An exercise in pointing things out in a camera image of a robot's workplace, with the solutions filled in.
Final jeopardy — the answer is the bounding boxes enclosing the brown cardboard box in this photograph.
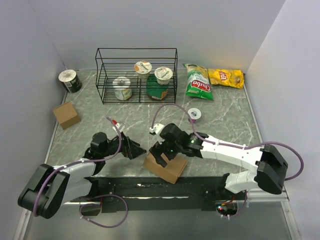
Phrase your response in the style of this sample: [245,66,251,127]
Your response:
[142,153,187,184]

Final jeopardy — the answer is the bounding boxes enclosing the small folded cardboard box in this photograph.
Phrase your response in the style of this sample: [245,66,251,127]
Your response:
[53,101,81,130]

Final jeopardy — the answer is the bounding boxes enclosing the yellow Lays chips bag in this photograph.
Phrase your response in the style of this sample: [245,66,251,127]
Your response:
[208,68,245,89]

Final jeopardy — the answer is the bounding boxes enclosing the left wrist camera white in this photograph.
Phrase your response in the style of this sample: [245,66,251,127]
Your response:
[112,119,126,133]

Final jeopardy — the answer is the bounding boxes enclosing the yogurt cup beige label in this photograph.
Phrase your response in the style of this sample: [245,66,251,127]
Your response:
[154,66,173,85]

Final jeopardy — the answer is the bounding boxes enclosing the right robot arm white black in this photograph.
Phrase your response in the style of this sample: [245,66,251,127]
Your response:
[149,123,288,200]

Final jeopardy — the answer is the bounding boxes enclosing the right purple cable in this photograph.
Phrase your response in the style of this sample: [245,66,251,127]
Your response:
[151,103,305,218]

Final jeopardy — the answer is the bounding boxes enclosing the black can white lid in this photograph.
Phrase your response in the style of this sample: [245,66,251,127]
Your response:
[58,69,82,93]

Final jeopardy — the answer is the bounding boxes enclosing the yogurt cup orange label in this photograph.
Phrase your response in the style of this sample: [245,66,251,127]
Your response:
[134,60,152,79]

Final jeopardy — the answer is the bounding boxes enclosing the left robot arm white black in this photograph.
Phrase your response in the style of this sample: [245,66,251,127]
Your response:
[17,132,146,219]

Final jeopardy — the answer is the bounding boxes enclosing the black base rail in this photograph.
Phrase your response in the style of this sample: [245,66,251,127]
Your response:
[75,176,245,213]

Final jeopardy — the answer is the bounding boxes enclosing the purple cable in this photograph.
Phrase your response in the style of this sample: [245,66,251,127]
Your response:
[32,116,130,229]
[151,103,305,218]

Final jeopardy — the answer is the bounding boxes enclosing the small purple yogurt cup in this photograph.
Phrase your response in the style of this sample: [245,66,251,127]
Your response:
[187,107,202,123]

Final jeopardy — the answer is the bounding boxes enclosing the white lidded cup lower shelf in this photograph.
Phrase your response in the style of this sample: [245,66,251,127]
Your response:
[112,76,132,101]

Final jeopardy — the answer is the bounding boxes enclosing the green Chuba chips bag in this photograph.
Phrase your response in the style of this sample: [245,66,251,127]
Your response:
[183,63,214,101]

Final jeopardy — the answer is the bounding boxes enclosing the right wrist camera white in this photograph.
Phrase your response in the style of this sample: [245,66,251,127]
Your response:
[149,123,165,135]

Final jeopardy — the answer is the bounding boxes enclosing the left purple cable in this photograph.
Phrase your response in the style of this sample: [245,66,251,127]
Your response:
[32,116,130,229]

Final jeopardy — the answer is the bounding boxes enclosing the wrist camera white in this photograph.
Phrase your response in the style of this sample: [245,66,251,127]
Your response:
[149,123,165,135]
[112,119,126,133]

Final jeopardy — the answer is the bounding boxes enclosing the black wire rack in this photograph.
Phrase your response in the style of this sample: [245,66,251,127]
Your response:
[95,47,178,104]

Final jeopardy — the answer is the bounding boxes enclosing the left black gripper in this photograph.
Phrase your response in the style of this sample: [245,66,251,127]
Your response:
[101,131,146,160]

